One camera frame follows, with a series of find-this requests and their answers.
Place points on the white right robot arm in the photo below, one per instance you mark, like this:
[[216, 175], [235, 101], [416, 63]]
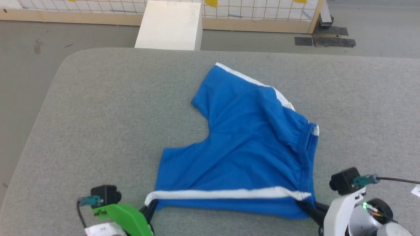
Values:
[[367, 226]]

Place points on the long black floor plate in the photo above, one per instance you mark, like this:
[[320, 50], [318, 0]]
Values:
[[334, 42]]

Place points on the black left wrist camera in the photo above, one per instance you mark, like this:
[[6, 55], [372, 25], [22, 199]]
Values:
[[106, 195]]

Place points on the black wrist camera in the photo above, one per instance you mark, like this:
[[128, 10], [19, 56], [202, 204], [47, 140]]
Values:
[[106, 195], [343, 180]]

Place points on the black round right gripper motor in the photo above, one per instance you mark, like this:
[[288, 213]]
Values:
[[384, 208]]

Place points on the blue shorts with white trim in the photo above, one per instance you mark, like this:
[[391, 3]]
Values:
[[249, 150]]

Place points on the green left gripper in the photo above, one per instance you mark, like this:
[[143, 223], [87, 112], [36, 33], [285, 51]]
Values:
[[126, 218]]

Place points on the small black floor plate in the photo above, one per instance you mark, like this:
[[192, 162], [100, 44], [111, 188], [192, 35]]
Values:
[[303, 41]]

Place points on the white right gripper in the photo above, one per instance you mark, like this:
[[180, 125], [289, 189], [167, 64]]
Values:
[[341, 213]]

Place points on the white rectangular box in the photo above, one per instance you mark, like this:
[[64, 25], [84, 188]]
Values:
[[170, 26]]

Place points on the lemon print partition screen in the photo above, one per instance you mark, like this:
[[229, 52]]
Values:
[[256, 14]]

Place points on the grey metal partition foot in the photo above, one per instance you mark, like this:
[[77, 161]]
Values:
[[325, 14]]

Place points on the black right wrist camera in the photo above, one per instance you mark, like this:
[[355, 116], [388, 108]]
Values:
[[343, 180]]

